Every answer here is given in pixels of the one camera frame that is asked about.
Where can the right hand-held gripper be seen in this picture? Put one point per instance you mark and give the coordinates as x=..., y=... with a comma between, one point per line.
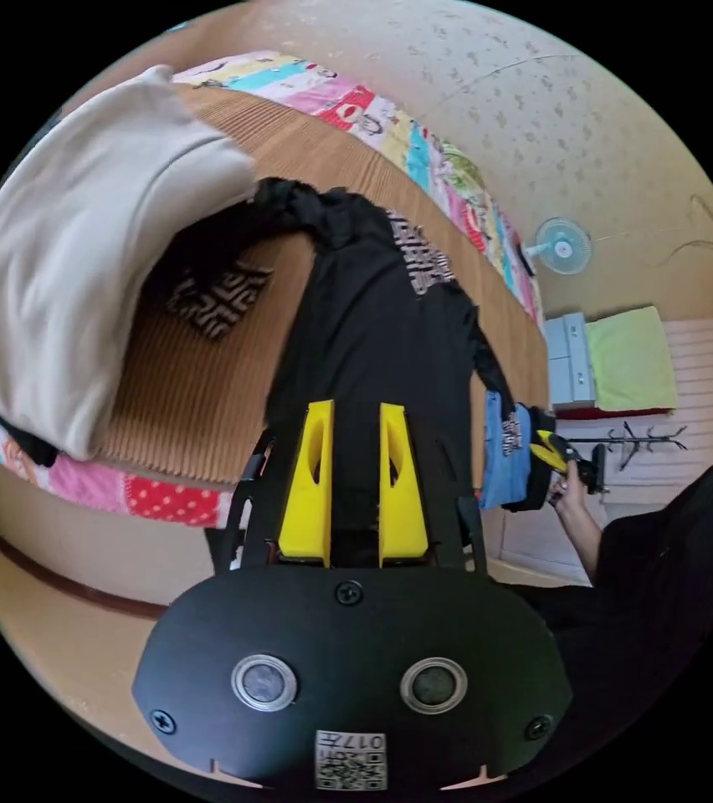
x=573, y=467

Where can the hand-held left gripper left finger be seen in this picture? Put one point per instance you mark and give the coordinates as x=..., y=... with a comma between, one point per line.
x=306, y=502

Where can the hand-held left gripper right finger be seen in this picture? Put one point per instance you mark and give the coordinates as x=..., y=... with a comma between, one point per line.
x=403, y=502

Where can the black long sleeve with print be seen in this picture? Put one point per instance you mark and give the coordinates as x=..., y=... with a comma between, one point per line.
x=363, y=314

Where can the person's right forearm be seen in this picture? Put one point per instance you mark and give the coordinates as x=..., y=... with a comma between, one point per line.
x=584, y=549

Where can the person's right hand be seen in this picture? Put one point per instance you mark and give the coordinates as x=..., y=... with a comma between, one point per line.
x=568, y=499

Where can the grey drawer cabinet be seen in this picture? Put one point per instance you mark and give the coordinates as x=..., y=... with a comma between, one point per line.
x=568, y=361

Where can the black coat rack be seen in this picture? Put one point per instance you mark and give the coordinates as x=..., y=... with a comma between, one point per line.
x=639, y=442

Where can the yellow-green cloth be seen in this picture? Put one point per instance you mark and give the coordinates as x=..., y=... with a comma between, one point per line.
x=632, y=357

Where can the bed with woven mat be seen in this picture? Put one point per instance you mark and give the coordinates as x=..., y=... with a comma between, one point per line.
x=199, y=414

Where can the person's body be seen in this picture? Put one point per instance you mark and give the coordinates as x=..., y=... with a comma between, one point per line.
x=676, y=596

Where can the white electric fan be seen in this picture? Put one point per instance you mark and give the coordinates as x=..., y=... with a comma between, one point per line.
x=562, y=248

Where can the pile of clothes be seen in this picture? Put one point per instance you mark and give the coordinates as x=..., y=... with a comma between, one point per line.
x=68, y=251

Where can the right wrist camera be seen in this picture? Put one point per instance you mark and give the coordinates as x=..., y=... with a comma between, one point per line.
x=600, y=469

